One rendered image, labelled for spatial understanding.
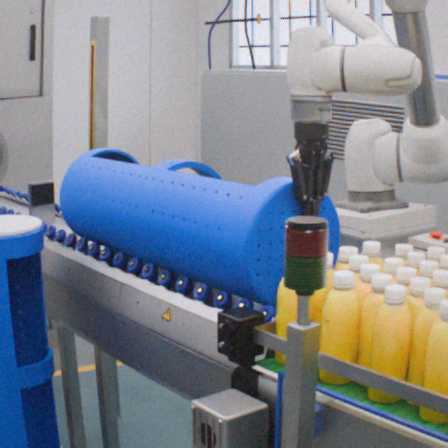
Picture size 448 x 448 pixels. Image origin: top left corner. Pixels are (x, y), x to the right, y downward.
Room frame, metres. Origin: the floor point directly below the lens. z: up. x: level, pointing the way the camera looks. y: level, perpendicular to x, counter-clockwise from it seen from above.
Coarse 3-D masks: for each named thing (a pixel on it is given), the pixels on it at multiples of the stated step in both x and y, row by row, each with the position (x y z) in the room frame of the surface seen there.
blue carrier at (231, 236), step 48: (96, 192) 2.09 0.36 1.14; (144, 192) 1.92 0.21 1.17; (192, 192) 1.79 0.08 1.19; (240, 192) 1.68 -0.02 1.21; (288, 192) 1.65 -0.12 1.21; (96, 240) 2.16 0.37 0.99; (144, 240) 1.89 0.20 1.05; (192, 240) 1.72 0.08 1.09; (240, 240) 1.60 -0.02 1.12; (336, 240) 1.74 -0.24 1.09; (240, 288) 1.63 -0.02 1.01
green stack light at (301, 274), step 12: (288, 264) 1.11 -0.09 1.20; (300, 264) 1.10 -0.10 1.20; (312, 264) 1.10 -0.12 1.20; (324, 264) 1.11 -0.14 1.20; (288, 276) 1.11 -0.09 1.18; (300, 276) 1.10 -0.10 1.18; (312, 276) 1.10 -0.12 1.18; (324, 276) 1.11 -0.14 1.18; (288, 288) 1.11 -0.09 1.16; (300, 288) 1.10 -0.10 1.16; (312, 288) 1.10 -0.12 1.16
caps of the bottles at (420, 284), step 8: (440, 272) 1.36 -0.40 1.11; (416, 280) 1.31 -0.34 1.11; (424, 280) 1.31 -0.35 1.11; (440, 280) 1.35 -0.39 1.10; (392, 288) 1.27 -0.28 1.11; (400, 288) 1.27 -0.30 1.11; (416, 288) 1.30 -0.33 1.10; (424, 288) 1.30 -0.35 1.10; (432, 288) 1.26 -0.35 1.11; (440, 288) 1.26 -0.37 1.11; (392, 296) 1.26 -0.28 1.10; (400, 296) 1.25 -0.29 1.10; (424, 296) 1.25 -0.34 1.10; (432, 296) 1.23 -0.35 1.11; (440, 296) 1.23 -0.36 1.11; (440, 312) 1.17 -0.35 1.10
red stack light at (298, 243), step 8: (288, 232) 1.11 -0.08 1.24; (296, 232) 1.10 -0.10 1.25; (304, 232) 1.10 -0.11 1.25; (312, 232) 1.10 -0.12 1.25; (320, 232) 1.10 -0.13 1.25; (328, 232) 1.12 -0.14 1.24; (288, 240) 1.11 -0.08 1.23; (296, 240) 1.10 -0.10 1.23; (304, 240) 1.10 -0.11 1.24; (312, 240) 1.10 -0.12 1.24; (320, 240) 1.10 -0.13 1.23; (288, 248) 1.11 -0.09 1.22; (296, 248) 1.10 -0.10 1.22; (304, 248) 1.10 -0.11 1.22; (312, 248) 1.10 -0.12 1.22; (320, 248) 1.10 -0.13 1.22; (296, 256) 1.10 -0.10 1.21; (304, 256) 1.10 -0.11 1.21; (312, 256) 1.10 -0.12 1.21; (320, 256) 1.10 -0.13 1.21
